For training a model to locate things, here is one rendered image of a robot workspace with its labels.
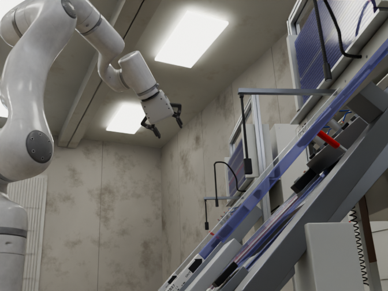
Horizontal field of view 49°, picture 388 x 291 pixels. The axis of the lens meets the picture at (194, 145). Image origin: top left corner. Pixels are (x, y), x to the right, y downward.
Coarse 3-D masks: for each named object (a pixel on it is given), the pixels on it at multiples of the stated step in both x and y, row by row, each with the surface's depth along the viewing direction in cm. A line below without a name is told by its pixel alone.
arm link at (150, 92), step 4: (156, 84) 153; (152, 88) 150; (156, 88) 152; (144, 92) 149; (148, 92) 149; (152, 92) 150; (156, 92) 153; (140, 96) 151; (144, 96) 150; (148, 96) 150
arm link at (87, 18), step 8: (32, 0) 115; (72, 0) 119; (80, 0) 122; (88, 0) 126; (16, 8) 110; (80, 8) 122; (88, 8) 124; (8, 16) 109; (80, 16) 124; (88, 16) 125; (96, 16) 127; (0, 24) 111; (8, 24) 109; (80, 24) 126; (88, 24) 126; (0, 32) 111; (8, 32) 110; (16, 32) 109; (80, 32) 129; (8, 40) 111; (16, 40) 111
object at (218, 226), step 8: (328, 104) 73; (320, 112) 72; (312, 120) 71; (304, 128) 71; (296, 136) 70; (288, 144) 69; (272, 168) 67; (264, 176) 67; (256, 184) 66; (248, 192) 65; (240, 200) 65; (232, 208) 64; (224, 216) 63; (216, 232) 62; (208, 240) 62; (200, 248) 61; (192, 256) 61; (184, 264) 60; (176, 272) 60
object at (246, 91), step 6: (240, 90) 128; (246, 90) 128; (252, 90) 129; (258, 90) 129; (264, 90) 129; (270, 90) 129; (276, 90) 130; (282, 90) 130; (288, 90) 130; (294, 90) 130; (300, 90) 130; (306, 90) 131; (312, 90) 131; (318, 90) 131; (324, 90) 131; (330, 90) 132
